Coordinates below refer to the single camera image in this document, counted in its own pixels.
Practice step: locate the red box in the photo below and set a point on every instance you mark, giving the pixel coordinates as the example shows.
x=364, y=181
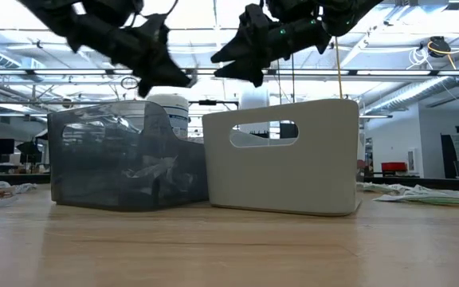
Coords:
x=394, y=167

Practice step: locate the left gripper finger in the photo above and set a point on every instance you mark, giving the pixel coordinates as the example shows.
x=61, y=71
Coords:
x=146, y=84
x=175, y=76

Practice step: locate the white ribbed ceiling duct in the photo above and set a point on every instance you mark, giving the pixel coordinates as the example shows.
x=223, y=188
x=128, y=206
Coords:
x=405, y=95

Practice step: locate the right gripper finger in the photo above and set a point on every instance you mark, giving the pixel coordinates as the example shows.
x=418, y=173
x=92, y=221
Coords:
x=245, y=71
x=235, y=51

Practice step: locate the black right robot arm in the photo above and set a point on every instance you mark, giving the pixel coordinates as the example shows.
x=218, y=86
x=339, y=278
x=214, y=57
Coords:
x=345, y=12

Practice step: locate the white wipes canister blue label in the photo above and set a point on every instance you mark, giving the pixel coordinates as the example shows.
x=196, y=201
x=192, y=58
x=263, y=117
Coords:
x=175, y=111

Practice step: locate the black horizontal rail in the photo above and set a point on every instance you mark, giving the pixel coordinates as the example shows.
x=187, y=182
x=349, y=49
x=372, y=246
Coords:
x=221, y=103

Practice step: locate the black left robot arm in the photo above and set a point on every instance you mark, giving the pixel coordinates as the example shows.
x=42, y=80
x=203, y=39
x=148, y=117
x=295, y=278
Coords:
x=54, y=16

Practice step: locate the light grey plastic bin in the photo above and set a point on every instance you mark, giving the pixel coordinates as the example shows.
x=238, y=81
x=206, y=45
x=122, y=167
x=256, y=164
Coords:
x=277, y=179

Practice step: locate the white alcohol pad packet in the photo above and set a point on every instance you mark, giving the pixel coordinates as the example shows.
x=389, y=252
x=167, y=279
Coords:
x=154, y=169

